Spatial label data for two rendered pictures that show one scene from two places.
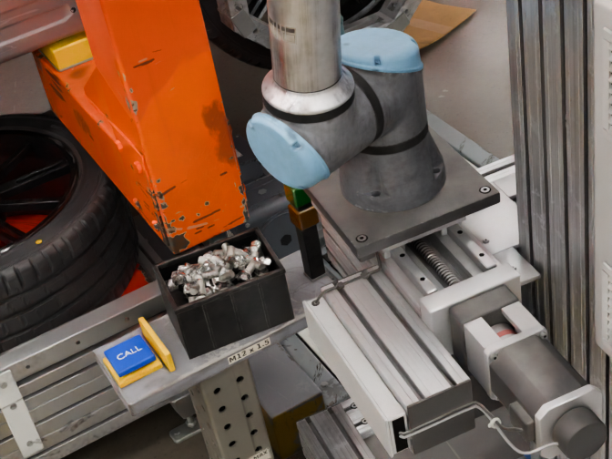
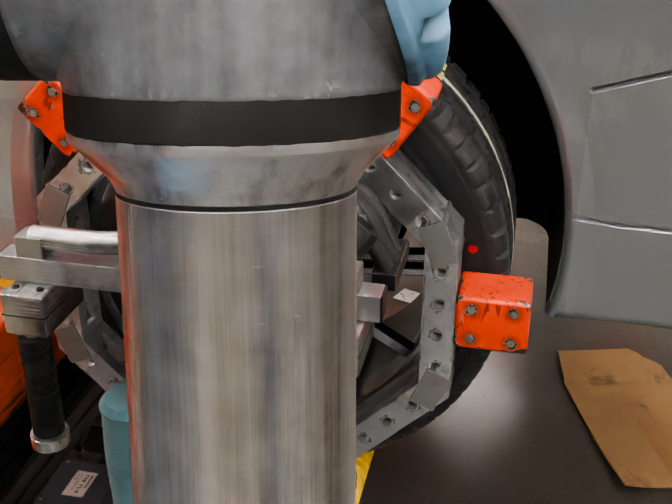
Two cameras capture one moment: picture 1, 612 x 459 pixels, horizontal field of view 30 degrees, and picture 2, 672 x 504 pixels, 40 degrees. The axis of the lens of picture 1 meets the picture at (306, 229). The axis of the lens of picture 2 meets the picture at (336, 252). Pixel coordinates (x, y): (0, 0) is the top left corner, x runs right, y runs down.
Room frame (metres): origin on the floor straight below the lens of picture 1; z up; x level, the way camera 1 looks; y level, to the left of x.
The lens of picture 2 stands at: (1.38, -0.89, 1.43)
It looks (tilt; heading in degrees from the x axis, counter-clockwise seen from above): 26 degrees down; 36
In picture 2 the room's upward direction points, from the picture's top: straight up
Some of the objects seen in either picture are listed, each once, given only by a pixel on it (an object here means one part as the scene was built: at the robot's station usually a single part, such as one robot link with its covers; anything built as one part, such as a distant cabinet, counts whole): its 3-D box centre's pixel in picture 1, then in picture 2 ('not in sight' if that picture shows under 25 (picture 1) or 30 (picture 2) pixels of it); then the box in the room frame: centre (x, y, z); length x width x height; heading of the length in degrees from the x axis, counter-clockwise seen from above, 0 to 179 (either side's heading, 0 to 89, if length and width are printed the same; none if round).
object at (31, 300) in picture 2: not in sight; (43, 295); (1.93, -0.10, 0.93); 0.09 x 0.05 x 0.05; 23
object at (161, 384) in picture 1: (221, 328); not in sight; (1.53, 0.18, 0.44); 0.43 x 0.17 x 0.03; 113
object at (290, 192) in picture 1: (299, 190); not in sight; (1.61, 0.00, 0.64); 0.04 x 0.04 x 0.04; 23
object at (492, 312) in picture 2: not in sight; (493, 312); (2.32, -0.46, 0.85); 0.09 x 0.08 x 0.07; 113
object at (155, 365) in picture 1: (132, 362); not in sight; (1.47, 0.34, 0.46); 0.08 x 0.08 x 0.01; 23
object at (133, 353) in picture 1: (130, 357); not in sight; (1.47, 0.34, 0.47); 0.07 x 0.07 x 0.02; 23
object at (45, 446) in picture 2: not in sight; (42, 386); (1.90, -0.11, 0.83); 0.04 x 0.04 x 0.16
